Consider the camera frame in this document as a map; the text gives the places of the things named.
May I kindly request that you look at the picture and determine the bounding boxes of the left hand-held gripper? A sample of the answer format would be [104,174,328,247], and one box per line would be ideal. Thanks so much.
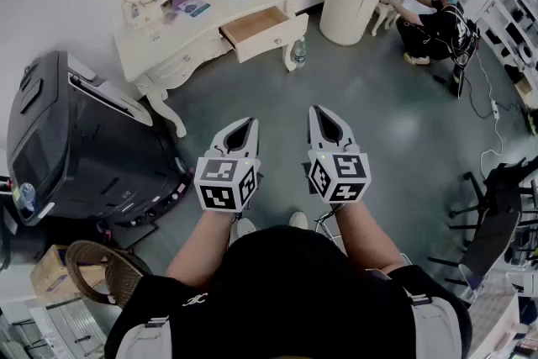
[193,117,262,214]

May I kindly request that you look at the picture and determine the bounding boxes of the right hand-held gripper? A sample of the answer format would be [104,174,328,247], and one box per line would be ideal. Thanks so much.
[301,105,373,205]

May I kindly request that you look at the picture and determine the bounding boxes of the white wooden drawer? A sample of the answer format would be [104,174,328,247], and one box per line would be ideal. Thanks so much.
[218,5,310,65]

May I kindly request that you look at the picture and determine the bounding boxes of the person's left forearm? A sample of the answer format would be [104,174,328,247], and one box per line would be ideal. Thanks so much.
[165,209,236,290]

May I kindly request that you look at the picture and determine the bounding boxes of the person's right forearm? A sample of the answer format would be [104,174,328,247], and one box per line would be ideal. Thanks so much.
[335,201,407,273]

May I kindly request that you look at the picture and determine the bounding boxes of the white dressing table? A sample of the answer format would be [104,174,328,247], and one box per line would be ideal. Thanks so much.
[106,0,310,139]

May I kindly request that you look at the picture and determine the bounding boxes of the clear plastic water bottle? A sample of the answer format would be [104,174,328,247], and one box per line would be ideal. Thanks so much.
[290,36,309,71]

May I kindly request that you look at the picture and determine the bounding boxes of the person's left white shoe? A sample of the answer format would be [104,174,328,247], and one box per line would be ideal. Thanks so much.
[236,217,257,240]

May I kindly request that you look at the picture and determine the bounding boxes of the person's white shoe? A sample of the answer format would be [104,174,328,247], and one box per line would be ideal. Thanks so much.
[288,210,309,230]
[236,217,257,240]

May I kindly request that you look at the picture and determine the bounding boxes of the person's right white shoe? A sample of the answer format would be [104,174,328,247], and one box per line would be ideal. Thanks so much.
[288,210,309,230]

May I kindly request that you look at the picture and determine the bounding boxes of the teal booklet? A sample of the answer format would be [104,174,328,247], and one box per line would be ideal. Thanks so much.
[177,0,212,18]

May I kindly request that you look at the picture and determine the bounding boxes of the large black machine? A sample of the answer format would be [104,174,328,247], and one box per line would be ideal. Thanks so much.
[5,50,195,227]

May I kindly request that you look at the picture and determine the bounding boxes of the person's black shirt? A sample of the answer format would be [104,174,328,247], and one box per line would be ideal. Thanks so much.
[103,224,472,359]

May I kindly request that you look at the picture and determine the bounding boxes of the brown wicker basket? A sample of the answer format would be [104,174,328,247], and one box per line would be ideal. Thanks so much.
[64,239,153,309]

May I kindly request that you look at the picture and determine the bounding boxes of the black folding stand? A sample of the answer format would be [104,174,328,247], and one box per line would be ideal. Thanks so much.
[427,156,538,279]

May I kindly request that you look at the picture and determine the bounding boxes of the white shelving unit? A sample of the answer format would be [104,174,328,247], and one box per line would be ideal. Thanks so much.
[473,0,538,98]

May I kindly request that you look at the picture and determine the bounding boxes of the cardboard box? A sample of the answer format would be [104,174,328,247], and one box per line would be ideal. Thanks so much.
[29,243,107,300]

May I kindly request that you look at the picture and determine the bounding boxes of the white cabinet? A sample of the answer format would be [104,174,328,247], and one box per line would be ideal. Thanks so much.
[461,272,523,359]

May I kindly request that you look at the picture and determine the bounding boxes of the white cable loop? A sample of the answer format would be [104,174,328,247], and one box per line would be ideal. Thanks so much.
[314,210,351,254]

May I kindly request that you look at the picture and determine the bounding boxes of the long white cable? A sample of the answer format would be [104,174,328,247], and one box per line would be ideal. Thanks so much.
[473,49,506,178]

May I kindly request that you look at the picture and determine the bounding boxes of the person's grey harness straps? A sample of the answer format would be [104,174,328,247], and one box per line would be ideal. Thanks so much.
[113,267,463,359]

